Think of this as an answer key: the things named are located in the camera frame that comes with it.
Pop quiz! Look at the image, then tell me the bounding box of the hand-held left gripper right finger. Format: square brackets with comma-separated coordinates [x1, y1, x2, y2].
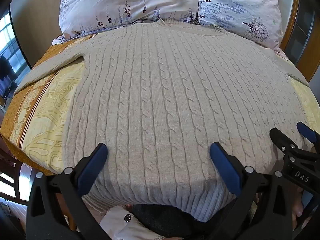
[209, 142, 294, 240]

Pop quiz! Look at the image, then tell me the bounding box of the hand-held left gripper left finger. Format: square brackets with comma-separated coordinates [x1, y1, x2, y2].
[26, 143, 113, 240]

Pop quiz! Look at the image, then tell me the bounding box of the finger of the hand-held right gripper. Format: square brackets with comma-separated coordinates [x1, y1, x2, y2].
[296, 121, 320, 143]
[269, 127, 297, 155]

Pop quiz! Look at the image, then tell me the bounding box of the beige cable-knit sweater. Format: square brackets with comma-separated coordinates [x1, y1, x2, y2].
[14, 18, 313, 223]

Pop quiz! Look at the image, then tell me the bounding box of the person's right hand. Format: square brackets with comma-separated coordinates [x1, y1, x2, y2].
[291, 186, 305, 218]

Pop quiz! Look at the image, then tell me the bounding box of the white garment with button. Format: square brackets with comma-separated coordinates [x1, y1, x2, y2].
[99, 205, 165, 240]

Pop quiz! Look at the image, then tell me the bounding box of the yellow patterned bedsheet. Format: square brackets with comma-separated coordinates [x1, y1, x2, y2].
[0, 34, 320, 178]

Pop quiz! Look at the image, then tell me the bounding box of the dark wooden chair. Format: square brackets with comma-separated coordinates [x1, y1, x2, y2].
[0, 145, 34, 203]

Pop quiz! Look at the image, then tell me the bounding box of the dark grey garment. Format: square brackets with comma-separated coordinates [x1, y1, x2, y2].
[130, 204, 208, 240]

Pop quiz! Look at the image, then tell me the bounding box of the blue floral pillow with tree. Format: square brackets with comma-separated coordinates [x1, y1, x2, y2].
[196, 0, 285, 53]

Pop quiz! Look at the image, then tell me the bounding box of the pink floral pillow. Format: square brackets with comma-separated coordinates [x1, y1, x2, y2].
[57, 0, 204, 42]

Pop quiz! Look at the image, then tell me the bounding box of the wooden door frame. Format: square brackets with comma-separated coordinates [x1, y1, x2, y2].
[279, 0, 320, 82]

